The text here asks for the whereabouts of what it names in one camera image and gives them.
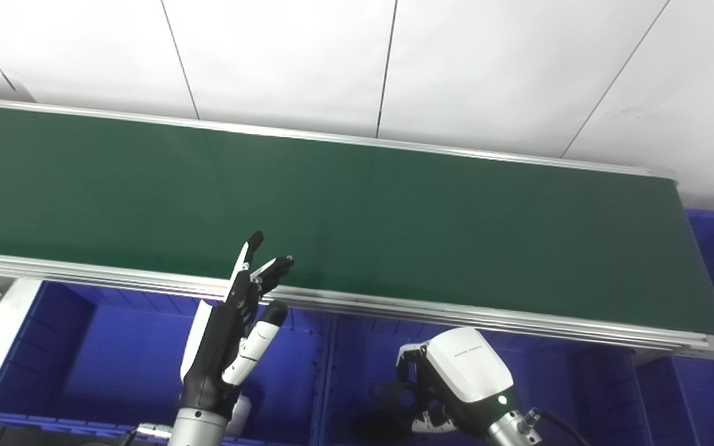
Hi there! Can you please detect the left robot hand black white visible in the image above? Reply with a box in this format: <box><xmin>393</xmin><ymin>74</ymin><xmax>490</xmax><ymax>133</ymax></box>
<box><xmin>178</xmin><ymin>230</ymin><xmax>296</xmax><ymax>422</ymax></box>

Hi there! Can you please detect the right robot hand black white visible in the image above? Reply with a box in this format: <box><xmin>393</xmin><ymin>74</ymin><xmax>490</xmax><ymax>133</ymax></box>
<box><xmin>394</xmin><ymin>327</ymin><xmax>516</xmax><ymax>437</ymax></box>

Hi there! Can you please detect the black bracket part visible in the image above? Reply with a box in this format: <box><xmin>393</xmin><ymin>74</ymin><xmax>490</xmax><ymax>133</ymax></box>
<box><xmin>371</xmin><ymin>380</ymin><xmax>423</xmax><ymax>417</ymax></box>

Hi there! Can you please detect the white block part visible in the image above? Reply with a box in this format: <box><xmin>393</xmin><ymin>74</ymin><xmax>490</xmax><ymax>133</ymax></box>
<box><xmin>228</xmin><ymin>395</ymin><xmax>252</xmax><ymax>436</ymax></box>

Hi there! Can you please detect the green conveyor belt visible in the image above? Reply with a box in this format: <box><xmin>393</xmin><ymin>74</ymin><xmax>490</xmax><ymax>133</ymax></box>
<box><xmin>0</xmin><ymin>103</ymin><xmax>714</xmax><ymax>339</ymax></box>
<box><xmin>0</xmin><ymin>96</ymin><xmax>714</xmax><ymax>362</ymax></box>

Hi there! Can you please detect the black part in bin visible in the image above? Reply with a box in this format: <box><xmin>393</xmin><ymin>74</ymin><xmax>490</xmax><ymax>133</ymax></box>
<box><xmin>348</xmin><ymin>414</ymin><xmax>407</xmax><ymax>442</ymax></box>

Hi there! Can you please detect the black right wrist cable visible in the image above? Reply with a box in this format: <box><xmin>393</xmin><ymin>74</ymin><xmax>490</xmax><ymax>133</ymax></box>
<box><xmin>527</xmin><ymin>408</ymin><xmax>590</xmax><ymax>446</ymax></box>

